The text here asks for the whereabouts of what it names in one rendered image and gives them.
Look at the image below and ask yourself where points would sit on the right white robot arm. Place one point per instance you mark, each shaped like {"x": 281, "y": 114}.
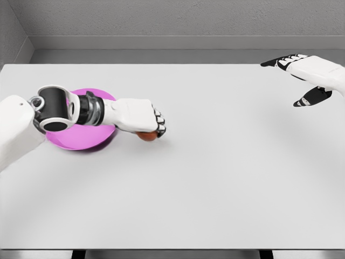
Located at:
{"x": 339, "y": 78}

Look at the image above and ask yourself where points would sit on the red apple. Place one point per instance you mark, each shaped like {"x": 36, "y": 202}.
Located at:
{"x": 147, "y": 136}

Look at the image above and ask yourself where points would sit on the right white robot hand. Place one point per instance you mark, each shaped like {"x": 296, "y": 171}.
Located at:
{"x": 307, "y": 67}

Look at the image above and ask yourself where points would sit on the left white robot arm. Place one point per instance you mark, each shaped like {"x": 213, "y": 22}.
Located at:
{"x": 56, "y": 106}

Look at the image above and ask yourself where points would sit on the pink round plate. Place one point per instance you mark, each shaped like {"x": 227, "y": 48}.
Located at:
{"x": 81, "y": 135}

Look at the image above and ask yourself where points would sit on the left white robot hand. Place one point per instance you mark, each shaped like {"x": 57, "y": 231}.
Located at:
{"x": 143, "y": 114}

